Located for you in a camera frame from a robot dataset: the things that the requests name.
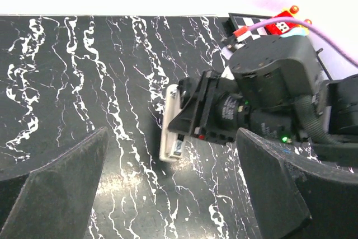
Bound red toy block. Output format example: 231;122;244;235
265;5;309;35

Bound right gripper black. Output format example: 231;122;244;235
171;71;241;144

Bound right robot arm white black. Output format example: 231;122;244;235
165;35;357;167

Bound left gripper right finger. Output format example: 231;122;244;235
236;128;357;238

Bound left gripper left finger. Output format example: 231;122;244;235
1;127;109;238

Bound checkered chess board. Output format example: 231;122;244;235
220;12;333;80

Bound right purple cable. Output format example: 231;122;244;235
248;18;358;68

